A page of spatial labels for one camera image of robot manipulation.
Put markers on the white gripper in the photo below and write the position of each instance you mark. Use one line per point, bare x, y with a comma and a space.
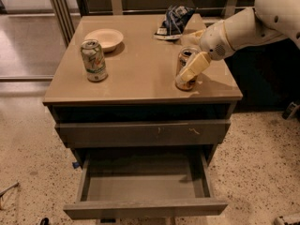
213, 42

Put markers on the orange soda can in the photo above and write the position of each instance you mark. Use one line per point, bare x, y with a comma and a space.
182, 60

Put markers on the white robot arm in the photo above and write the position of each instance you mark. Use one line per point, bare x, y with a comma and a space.
266, 22

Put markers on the grey drawer cabinet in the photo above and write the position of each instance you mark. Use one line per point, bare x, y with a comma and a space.
140, 84

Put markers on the closed top drawer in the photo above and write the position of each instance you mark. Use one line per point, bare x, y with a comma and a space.
188, 132

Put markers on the green white soda can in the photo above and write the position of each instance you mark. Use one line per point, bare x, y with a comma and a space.
93, 60

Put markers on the open middle drawer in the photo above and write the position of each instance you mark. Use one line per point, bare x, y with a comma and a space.
145, 182

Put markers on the blue chip bag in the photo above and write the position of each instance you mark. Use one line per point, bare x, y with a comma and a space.
175, 21

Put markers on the white bowl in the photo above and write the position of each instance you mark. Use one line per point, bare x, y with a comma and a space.
108, 39

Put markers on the blue tape piece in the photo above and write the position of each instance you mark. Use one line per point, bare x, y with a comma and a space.
75, 165

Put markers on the white object on floor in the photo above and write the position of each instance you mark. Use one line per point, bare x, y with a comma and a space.
292, 219

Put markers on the metal rod on floor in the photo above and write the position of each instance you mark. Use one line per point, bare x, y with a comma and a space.
6, 190

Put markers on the small black floor object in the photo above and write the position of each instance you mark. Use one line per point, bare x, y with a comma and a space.
44, 221

